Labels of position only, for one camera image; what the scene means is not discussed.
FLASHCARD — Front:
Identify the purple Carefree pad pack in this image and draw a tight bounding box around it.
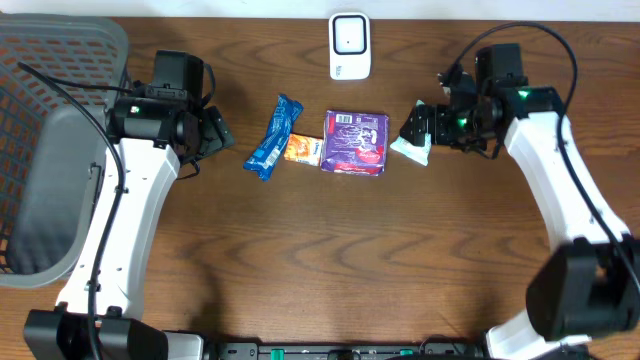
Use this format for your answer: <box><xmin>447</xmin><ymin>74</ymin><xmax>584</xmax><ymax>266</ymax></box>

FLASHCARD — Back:
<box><xmin>320</xmin><ymin>110</ymin><xmax>389</xmax><ymax>176</ymax></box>

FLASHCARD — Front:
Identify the teal wet wipes pack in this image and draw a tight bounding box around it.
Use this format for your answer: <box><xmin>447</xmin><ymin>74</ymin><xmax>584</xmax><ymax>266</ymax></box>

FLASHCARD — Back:
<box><xmin>389</xmin><ymin>99</ymin><xmax>433</xmax><ymax>167</ymax></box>

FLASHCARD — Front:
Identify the orange Kleenex tissue pack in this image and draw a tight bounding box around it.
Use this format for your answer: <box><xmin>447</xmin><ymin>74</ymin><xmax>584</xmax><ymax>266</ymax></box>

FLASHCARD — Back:
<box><xmin>284</xmin><ymin>134</ymin><xmax>324</xmax><ymax>166</ymax></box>

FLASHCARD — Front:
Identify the left black cable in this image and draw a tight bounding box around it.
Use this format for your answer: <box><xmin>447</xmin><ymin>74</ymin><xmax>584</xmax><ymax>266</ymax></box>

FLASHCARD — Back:
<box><xmin>17</xmin><ymin>60</ymin><xmax>134</xmax><ymax>360</ymax></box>

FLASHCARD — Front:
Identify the blue snack wrapper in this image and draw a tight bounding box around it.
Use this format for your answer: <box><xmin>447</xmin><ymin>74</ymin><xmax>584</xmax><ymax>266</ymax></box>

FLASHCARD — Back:
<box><xmin>243</xmin><ymin>94</ymin><xmax>304</xmax><ymax>182</ymax></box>

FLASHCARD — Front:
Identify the grey plastic mesh basket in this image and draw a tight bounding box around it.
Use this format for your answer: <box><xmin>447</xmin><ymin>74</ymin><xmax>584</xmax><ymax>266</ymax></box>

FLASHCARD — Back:
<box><xmin>1</xmin><ymin>14</ymin><xmax>129</xmax><ymax>288</ymax></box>

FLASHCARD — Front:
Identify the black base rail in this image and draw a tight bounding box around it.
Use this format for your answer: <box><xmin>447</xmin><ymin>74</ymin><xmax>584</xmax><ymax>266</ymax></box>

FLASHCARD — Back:
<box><xmin>164</xmin><ymin>341</ymin><xmax>491</xmax><ymax>360</ymax></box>

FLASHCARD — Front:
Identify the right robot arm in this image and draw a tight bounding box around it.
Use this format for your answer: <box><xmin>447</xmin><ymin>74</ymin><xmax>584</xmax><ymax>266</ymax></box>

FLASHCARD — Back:
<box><xmin>399</xmin><ymin>70</ymin><xmax>639</xmax><ymax>359</ymax></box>

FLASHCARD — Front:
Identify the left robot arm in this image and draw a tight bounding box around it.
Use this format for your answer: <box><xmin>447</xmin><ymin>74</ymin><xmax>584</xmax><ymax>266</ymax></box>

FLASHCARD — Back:
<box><xmin>24</xmin><ymin>98</ymin><xmax>234</xmax><ymax>359</ymax></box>

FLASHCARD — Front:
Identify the black cable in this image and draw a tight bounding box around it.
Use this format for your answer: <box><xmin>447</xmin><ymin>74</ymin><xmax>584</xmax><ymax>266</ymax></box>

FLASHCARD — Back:
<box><xmin>17</xmin><ymin>60</ymin><xmax>134</xmax><ymax>360</ymax></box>
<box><xmin>439</xmin><ymin>20</ymin><xmax>640</xmax><ymax>296</ymax></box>

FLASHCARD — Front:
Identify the right black cable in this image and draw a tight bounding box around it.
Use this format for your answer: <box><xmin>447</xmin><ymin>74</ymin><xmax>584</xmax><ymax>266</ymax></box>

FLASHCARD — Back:
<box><xmin>439</xmin><ymin>20</ymin><xmax>640</xmax><ymax>296</ymax></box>

